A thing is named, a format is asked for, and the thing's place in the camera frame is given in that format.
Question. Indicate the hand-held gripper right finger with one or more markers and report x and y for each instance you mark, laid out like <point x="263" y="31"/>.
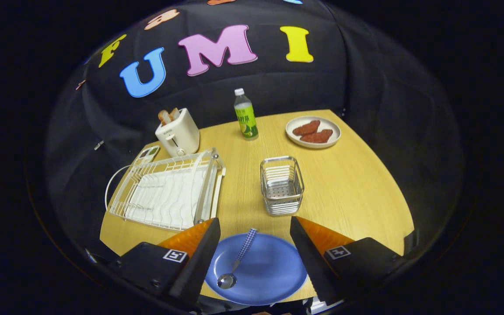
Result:
<point x="311" y="262"/>

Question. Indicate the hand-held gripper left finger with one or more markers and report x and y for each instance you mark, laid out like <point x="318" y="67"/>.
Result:
<point x="201" y="262"/>

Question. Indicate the blue plate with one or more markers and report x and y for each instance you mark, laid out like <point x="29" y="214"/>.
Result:
<point x="269" y="271"/>

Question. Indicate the white plate with meat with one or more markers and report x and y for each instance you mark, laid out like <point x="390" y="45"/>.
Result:
<point x="331" y="124"/>

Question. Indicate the small divided condiment tray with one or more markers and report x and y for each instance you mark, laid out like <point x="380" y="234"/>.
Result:
<point x="147" y="154"/>

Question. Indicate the red meat slice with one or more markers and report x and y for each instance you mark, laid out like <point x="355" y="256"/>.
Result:
<point x="306" y="127"/>
<point x="317" y="136"/>

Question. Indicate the white toaster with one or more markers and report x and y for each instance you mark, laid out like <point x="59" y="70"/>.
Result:
<point x="184" y="135"/>

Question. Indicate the toast bread slice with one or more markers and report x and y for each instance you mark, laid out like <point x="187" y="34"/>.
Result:
<point x="174" y="113"/>
<point x="164" y="117"/>

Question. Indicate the green label drink bottle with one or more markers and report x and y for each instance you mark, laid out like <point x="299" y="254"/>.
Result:
<point x="246" y="118"/>

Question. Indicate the white backdrop clip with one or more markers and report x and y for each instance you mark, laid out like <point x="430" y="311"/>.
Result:
<point x="99" y="145"/>

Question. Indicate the black backdrop cloth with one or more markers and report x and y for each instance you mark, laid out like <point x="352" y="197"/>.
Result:
<point x="252" y="83"/>

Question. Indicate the red backdrop clip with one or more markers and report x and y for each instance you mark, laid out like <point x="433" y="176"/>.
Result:
<point x="80" y="84"/>

